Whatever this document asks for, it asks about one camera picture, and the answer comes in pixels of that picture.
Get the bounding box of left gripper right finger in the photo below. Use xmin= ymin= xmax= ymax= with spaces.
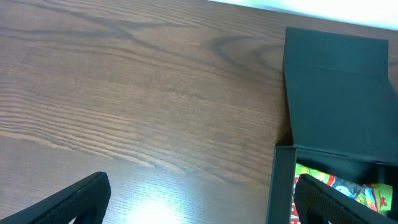
xmin=294 ymin=174 xmax=397 ymax=224

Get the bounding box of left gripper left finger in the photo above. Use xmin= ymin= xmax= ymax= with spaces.
xmin=1 ymin=172 xmax=111 ymax=224

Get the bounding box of green Haribo gummy bag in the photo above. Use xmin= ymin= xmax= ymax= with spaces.
xmin=294 ymin=163 xmax=393 ymax=215

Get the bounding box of black gift box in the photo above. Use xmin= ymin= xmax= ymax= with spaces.
xmin=267 ymin=27 xmax=397 ymax=223

